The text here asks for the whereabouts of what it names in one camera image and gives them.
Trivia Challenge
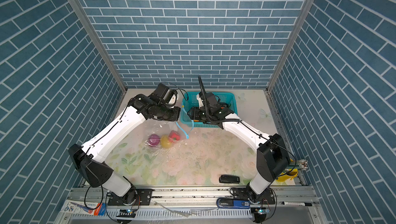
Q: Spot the teal plastic basket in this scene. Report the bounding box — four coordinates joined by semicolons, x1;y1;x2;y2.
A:
180;92;238;128

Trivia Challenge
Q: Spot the clear zip top bag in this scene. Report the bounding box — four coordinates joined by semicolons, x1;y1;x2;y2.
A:
143;105;196;155

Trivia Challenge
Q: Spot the purple onion toy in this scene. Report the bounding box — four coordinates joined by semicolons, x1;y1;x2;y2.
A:
147;134;160;147

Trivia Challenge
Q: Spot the yellow potato toy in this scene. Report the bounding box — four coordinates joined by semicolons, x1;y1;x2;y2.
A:
160;135;172;149

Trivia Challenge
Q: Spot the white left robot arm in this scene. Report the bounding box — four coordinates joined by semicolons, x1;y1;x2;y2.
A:
69;94;180;204

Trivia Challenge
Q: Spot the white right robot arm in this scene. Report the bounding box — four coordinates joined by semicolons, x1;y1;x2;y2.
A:
185;102;291;203

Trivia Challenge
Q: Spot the black stapler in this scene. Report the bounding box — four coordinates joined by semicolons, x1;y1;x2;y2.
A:
219;174;240;184

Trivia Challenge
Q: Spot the blue black device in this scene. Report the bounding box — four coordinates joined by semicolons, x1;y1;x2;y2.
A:
216;198;250;209

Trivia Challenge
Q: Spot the yellow pencil cup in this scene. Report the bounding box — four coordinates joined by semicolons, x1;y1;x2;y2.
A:
276;169;298;183

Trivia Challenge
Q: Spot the bundle of pencils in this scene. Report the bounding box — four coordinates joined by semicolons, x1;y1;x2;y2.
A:
287;160;308;170

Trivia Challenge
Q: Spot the red blue printed box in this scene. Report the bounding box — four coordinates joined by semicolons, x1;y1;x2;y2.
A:
60;200;106;216

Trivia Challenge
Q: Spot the black marker pen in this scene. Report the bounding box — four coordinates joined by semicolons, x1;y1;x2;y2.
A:
281;201;312;206

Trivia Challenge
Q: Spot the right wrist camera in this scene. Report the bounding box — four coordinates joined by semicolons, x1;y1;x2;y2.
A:
197;92;218;107

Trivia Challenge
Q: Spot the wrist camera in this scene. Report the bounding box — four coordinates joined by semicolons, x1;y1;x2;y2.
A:
197;92;218;107
151;83;177;106

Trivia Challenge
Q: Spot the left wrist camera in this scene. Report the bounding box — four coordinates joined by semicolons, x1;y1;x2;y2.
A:
151;83;177;106

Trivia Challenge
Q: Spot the aluminium rail base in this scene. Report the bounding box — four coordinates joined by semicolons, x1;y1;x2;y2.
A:
55;186;326;224

